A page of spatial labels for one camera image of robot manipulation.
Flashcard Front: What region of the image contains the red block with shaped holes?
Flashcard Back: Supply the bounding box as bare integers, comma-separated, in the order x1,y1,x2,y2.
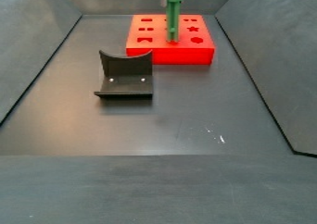
126,15,215,65

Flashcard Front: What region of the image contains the green three prong peg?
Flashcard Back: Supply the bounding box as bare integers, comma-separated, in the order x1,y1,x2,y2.
166,0,182,42

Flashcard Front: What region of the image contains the black curved plastic holder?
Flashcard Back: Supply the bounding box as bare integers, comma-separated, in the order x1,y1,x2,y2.
93,51,154,98

